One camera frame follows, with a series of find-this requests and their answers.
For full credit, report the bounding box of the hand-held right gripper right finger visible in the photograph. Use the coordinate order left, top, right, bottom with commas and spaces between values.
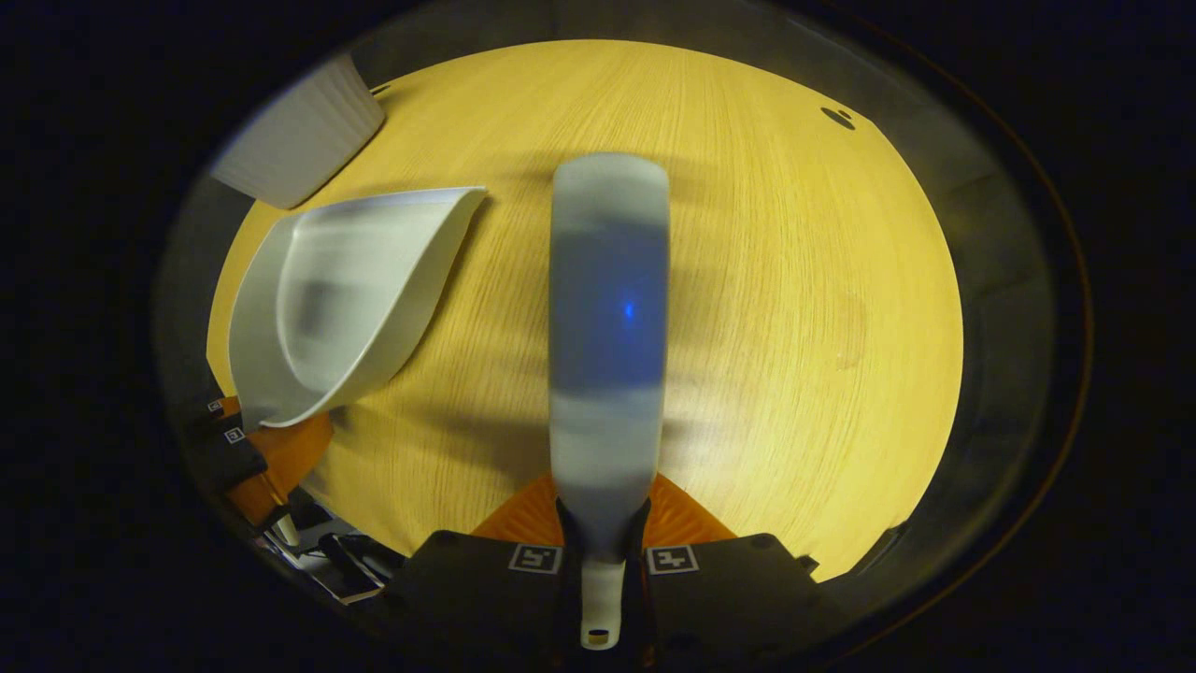
640, 472, 847, 655

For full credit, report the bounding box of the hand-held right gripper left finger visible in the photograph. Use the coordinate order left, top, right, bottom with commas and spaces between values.
392, 472, 573, 655

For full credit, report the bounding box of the white plastic dustpan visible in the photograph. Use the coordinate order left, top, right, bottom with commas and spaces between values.
228, 186, 490, 433

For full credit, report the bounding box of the small white broom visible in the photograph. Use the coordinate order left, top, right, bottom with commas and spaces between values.
548, 152, 671, 652

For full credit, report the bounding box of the grey plastic garbage bin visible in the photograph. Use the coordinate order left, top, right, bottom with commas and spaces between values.
209, 53, 387, 210

